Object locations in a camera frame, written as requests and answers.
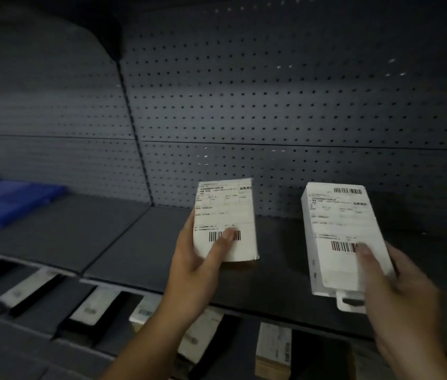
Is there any person's left hand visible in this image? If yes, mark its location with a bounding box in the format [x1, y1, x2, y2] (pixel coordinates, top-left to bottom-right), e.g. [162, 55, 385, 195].
[161, 210, 239, 322]

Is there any person's right hand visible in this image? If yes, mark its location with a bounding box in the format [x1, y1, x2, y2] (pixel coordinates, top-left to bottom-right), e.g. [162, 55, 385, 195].
[355, 242, 447, 362]

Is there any white labelled box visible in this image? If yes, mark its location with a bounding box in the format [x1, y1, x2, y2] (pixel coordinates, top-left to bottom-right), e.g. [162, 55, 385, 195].
[193, 177, 260, 263]

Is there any white box with hang tab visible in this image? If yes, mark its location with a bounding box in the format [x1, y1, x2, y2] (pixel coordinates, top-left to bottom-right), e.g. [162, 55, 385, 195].
[301, 182, 397, 314]

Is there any person's right forearm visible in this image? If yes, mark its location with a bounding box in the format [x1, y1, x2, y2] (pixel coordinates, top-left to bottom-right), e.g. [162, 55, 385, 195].
[382, 346, 447, 380]

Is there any person's left forearm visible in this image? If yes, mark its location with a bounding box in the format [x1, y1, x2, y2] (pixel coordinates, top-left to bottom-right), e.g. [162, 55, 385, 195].
[100, 306, 205, 380]

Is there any grey metal shelf board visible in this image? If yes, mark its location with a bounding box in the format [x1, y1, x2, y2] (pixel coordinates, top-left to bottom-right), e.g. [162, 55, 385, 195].
[0, 193, 151, 274]
[83, 205, 447, 358]

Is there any row of black-white boxes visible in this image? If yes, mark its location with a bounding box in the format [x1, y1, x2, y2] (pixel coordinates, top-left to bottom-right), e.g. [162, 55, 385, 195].
[0, 251, 390, 380]

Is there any grey pegboard panel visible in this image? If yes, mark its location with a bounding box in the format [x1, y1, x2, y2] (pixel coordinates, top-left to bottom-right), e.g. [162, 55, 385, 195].
[118, 0, 447, 242]
[0, 20, 153, 204]

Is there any blue plastic crate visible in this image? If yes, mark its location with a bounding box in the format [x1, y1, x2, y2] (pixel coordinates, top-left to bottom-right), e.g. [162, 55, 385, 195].
[0, 173, 68, 243]

